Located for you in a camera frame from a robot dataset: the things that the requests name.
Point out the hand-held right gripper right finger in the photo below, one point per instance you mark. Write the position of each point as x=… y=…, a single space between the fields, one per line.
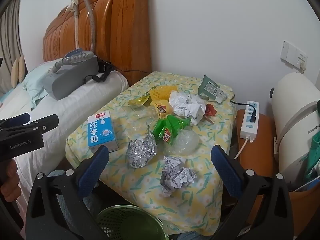
x=227 y=172

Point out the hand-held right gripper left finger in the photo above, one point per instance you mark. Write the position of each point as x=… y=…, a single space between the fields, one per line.
x=93 y=173

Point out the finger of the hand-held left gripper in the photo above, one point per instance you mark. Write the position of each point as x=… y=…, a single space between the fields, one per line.
x=47 y=122
x=18 y=118

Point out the blue white milk carton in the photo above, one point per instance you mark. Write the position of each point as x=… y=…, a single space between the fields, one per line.
x=100 y=132

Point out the silver foil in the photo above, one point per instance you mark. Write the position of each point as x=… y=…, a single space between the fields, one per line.
x=140 y=152

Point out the clear plastic wrap ball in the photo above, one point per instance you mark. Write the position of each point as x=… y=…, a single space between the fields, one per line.
x=185 y=142

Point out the printed paper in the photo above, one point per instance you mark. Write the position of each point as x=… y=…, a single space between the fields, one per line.
x=175 y=175

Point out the green mesh waste basket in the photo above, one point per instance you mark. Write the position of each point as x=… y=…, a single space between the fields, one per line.
x=125 y=227

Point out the clear plastic bottle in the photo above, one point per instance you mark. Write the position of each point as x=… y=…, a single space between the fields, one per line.
x=140 y=116

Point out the green snack wrapper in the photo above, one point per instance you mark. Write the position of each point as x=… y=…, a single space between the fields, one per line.
x=170 y=125

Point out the white paper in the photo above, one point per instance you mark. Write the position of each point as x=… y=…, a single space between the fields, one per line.
x=187 y=105

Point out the yellow foam fruit net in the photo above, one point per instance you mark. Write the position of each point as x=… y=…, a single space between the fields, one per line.
x=162 y=92

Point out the person's left hand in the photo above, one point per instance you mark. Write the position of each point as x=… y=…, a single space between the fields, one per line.
x=10 y=180

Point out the white pillow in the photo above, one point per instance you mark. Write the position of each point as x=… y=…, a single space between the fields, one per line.
x=75 y=100

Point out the orange wooden chair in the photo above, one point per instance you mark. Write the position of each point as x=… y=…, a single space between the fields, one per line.
x=260 y=155

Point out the light green pillow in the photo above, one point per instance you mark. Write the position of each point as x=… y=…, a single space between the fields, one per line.
x=32 y=82

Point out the person's left leg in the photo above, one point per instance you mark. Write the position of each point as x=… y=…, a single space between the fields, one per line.
x=62 y=205

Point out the person's leg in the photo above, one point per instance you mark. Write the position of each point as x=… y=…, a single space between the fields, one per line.
x=192 y=236
x=62 y=205

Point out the yellow floral tablecloth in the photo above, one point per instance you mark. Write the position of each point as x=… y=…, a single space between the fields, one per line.
x=140 y=180

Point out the white power strip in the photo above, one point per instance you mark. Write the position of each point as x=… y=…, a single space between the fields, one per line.
x=248 y=127

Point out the grey breathing machine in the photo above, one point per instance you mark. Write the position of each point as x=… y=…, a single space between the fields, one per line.
x=75 y=75

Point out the red item on wrapper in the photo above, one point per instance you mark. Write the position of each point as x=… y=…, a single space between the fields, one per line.
x=210 y=110

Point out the person's right leg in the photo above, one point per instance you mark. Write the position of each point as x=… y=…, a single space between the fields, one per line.
x=192 y=236

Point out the striped curtain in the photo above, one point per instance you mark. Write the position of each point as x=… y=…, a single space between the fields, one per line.
x=7 y=42

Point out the yellow green wrapper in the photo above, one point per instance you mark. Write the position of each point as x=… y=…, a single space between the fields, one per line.
x=138 y=101

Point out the dark green packet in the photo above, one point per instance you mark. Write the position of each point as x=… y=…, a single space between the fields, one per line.
x=210 y=88

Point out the white cylindrical appliance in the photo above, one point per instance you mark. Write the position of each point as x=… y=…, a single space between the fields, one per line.
x=290 y=110

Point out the green bag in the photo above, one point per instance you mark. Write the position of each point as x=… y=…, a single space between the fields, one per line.
x=315 y=155

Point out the yellow cartoon wrapper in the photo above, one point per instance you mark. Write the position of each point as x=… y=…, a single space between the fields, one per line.
x=162 y=107

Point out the white thin tube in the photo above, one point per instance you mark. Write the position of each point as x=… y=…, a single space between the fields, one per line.
x=75 y=30

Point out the carved wooden headboard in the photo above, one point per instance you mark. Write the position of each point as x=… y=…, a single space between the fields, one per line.
x=125 y=30

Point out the white wall switch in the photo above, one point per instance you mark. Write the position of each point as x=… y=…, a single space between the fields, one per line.
x=290 y=52

